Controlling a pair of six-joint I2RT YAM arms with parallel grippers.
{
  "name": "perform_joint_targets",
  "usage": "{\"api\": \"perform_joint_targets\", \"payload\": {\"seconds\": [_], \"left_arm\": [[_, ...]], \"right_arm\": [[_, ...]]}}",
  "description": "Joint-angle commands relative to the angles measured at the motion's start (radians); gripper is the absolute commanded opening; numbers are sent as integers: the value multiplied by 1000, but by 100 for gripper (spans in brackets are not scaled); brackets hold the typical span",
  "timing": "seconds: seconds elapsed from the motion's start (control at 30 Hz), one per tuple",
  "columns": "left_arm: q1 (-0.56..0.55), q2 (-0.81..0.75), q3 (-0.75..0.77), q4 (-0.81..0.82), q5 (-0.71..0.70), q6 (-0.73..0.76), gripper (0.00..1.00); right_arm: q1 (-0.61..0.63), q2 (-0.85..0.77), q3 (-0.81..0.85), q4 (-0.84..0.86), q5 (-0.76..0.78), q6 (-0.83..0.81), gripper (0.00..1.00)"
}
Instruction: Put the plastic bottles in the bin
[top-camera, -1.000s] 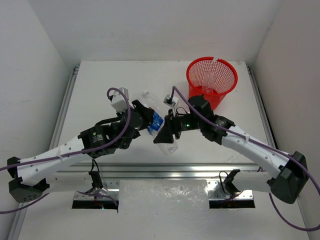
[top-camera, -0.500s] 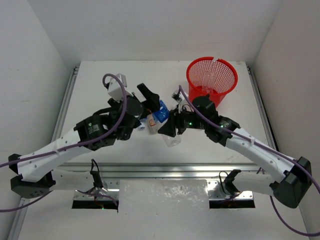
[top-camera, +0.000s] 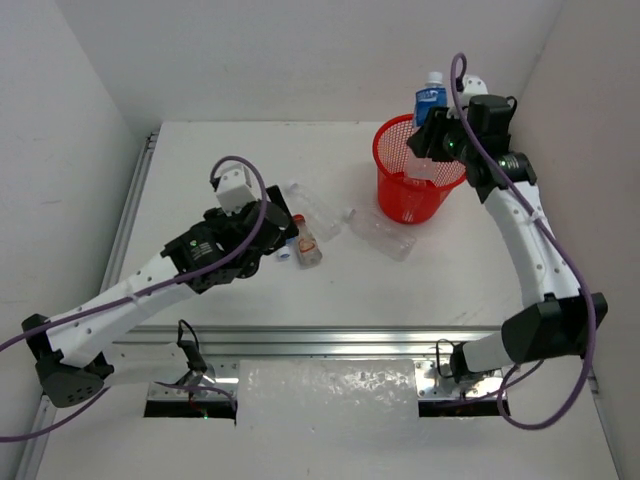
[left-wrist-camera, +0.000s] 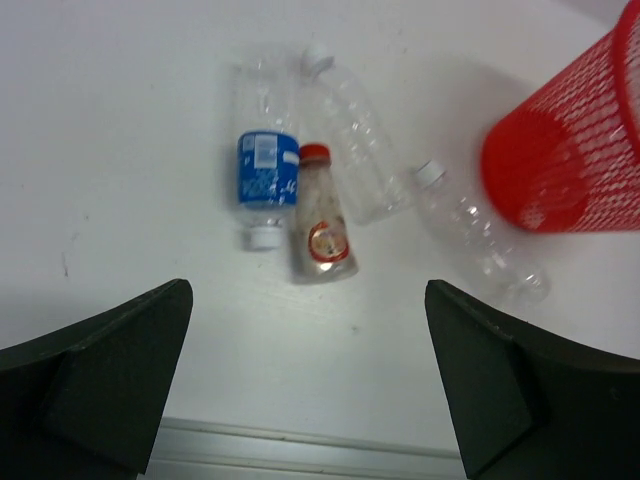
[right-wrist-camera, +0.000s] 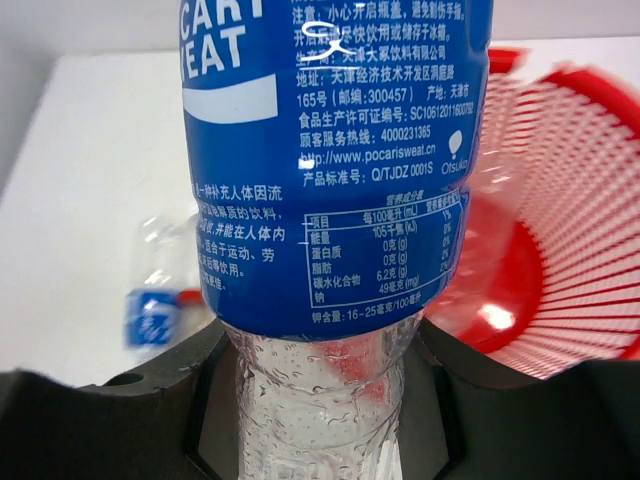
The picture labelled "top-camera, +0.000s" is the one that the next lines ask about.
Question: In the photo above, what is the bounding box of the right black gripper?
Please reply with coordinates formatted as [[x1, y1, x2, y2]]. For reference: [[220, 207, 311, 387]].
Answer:
[[410, 104, 478, 164]]

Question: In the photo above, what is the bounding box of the blue label bottle front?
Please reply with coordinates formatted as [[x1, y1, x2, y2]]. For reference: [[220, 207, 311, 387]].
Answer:
[[412, 71, 448, 128]]

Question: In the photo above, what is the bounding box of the blue label bottle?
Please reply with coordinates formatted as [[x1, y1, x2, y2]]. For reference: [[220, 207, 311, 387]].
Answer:
[[276, 244, 292, 261], [412, 71, 448, 128]]

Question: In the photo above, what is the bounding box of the blue label bottle back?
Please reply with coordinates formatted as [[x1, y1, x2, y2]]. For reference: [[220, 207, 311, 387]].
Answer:
[[276, 244, 292, 261]]

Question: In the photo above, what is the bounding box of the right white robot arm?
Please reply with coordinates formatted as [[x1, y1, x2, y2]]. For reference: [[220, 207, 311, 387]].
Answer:
[[407, 94, 608, 382]]

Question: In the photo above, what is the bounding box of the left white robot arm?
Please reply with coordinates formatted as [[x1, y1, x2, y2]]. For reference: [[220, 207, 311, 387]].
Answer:
[[22, 185, 298, 408]]

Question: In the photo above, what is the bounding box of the red mesh plastic bin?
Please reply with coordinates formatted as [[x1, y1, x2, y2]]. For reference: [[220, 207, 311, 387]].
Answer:
[[372, 114, 465, 225]]

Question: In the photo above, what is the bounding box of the clear bottle white cap middle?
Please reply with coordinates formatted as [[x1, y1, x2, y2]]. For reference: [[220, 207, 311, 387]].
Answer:
[[284, 181, 342, 241]]

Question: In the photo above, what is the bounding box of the clear bottle white cap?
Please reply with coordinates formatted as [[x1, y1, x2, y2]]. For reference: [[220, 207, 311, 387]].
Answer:
[[343, 208, 416, 262], [284, 181, 342, 241]]

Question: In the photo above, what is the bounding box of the red cap small bottle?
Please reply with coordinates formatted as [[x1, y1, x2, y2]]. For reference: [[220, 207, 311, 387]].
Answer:
[[293, 214, 322, 268]]

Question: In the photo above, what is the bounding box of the clear bottle white cap right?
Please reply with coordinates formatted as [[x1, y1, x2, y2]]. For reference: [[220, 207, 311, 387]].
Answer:
[[343, 208, 416, 262]]

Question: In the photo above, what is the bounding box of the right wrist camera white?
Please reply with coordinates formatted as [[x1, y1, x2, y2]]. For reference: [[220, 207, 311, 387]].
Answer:
[[456, 74, 488, 99]]

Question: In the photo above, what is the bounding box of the aluminium front rail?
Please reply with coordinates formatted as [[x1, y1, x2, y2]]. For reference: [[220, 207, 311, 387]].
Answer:
[[109, 324, 566, 401]]

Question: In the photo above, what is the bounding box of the aluminium left side rail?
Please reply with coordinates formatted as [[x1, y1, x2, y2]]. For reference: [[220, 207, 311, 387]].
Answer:
[[14, 130, 160, 479]]

